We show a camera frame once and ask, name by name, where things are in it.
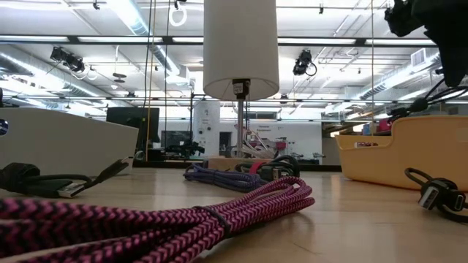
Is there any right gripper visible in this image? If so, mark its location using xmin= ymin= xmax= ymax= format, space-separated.
xmin=383 ymin=0 xmax=468 ymax=88

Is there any black usb cable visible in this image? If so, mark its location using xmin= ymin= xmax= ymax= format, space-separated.
xmin=0 ymin=156 xmax=135 ymax=199
xmin=386 ymin=77 xmax=468 ymax=119
xmin=403 ymin=167 xmax=468 ymax=225

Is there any yellow plastic bin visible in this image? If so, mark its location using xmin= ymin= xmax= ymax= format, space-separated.
xmin=334 ymin=115 xmax=468 ymax=193

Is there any white shade table lamp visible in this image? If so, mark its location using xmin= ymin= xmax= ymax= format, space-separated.
xmin=203 ymin=0 xmax=281 ymax=172

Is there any white pillar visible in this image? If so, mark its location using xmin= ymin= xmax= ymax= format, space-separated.
xmin=192 ymin=99 xmax=222 ymax=159

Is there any black monitor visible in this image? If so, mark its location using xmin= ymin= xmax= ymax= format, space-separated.
xmin=105 ymin=106 xmax=161 ymax=153

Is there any black overhead beam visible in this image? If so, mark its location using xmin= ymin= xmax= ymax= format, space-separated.
xmin=0 ymin=34 xmax=440 ymax=47

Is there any grey plastic bin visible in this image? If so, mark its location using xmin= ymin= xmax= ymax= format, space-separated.
xmin=0 ymin=106 xmax=140 ymax=178

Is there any black ceiling camera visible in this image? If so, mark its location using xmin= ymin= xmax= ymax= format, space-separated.
xmin=49 ymin=46 xmax=86 ymax=74
xmin=292 ymin=49 xmax=318 ymax=77

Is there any black aluminium table frame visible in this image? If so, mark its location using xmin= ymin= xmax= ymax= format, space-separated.
xmin=132 ymin=159 xmax=343 ymax=173

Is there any black cable with red tie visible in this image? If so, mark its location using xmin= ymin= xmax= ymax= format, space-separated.
xmin=233 ymin=154 xmax=302 ymax=183

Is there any blue braided usb cable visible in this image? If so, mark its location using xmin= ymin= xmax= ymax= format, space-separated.
xmin=182 ymin=162 xmax=270 ymax=194

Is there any hanging white cable loop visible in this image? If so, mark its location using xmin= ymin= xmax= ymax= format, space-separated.
xmin=168 ymin=3 xmax=189 ymax=28

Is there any magenta braided usb cable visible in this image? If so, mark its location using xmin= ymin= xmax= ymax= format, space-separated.
xmin=0 ymin=175 xmax=317 ymax=263

